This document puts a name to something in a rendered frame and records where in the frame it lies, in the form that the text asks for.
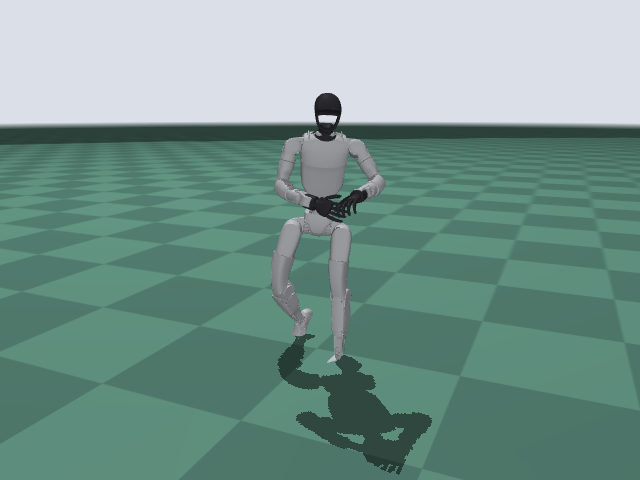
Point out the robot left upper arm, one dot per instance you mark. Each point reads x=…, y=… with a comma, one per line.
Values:
x=357, y=149

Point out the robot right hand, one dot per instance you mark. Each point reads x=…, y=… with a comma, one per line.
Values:
x=324, y=206

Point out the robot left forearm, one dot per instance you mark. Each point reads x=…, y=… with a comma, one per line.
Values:
x=373, y=187

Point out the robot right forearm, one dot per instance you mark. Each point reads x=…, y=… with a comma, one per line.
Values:
x=291, y=193

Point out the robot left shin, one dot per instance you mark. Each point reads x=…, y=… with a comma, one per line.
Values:
x=340, y=316

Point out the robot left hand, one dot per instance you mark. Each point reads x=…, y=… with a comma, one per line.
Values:
x=355, y=197

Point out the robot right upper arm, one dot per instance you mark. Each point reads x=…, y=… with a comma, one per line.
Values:
x=286, y=164

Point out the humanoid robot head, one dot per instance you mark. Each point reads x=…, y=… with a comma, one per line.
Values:
x=327, y=104

